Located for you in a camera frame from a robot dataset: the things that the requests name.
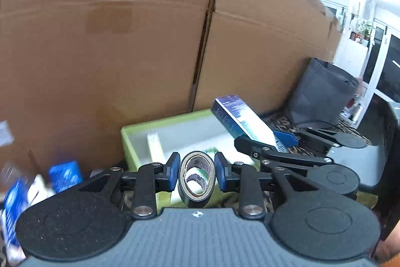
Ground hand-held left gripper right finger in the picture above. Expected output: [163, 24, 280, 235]
[214, 152, 313, 220]

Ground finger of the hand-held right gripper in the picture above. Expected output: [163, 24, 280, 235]
[272, 127, 343, 152]
[234, 137, 332, 175]

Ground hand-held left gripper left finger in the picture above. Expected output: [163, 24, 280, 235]
[78, 152, 181, 220]

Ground black tape roll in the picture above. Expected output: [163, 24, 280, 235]
[177, 151, 216, 209]

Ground blue rectangular carton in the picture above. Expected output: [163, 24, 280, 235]
[210, 94, 290, 153]

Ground green storage box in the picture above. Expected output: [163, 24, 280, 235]
[120, 108, 261, 209]

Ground person's right forearm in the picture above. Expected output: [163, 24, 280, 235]
[376, 224, 400, 266]

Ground patterned brown mat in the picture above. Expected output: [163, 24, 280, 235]
[259, 111, 373, 147]

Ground grey fabric bag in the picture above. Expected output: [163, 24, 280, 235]
[284, 57, 361, 128]

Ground blue snack packet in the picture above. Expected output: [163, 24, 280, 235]
[48, 161, 83, 193]
[0, 178, 30, 258]

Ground white framed glass door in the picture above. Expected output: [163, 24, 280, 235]
[361, 17, 400, 105]

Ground potted plants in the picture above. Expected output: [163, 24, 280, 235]
[349, 18, 375, 46]

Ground white crumpled packet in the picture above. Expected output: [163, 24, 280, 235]
[26, 174, 55, 211]

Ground large cardboard box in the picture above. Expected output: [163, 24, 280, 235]
[0, 0, 344, 192]

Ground white label sticker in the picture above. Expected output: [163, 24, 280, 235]
[0, 121, 15, 146]

